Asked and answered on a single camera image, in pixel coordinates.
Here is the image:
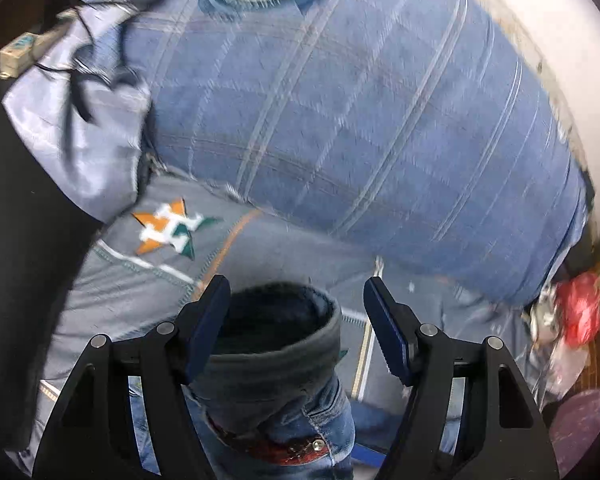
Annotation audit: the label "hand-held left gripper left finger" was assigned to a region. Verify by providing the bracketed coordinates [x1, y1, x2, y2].
[32, 275, 231, 480]

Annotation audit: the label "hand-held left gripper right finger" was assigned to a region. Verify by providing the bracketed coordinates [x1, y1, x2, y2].
[364, 276, 561, 480]

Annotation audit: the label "blue denim pants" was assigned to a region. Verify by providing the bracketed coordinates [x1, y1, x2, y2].
[130, 282, 411, 480]

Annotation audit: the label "grey printed bed sheet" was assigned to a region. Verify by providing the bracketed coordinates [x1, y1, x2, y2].
[5, 165, 571, 480]

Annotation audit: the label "clear plastic bags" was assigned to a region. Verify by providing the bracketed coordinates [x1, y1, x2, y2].
[524, 285, 598, 397]

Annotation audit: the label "red plastic bag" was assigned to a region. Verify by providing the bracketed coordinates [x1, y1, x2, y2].
[555, 272, 600, 347]

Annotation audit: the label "blue plaid cushion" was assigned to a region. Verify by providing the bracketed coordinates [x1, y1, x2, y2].
[2, 0, 596, 306]

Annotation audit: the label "purple patterned cushion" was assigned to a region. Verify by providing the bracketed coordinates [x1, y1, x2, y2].
[544, 390, 600, 457]

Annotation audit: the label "white power strip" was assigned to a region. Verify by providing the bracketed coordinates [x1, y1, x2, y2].
[0, 10, 76, 81]

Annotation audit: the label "black cable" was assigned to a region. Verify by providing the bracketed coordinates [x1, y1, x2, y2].
[35, 2, 151, 123]

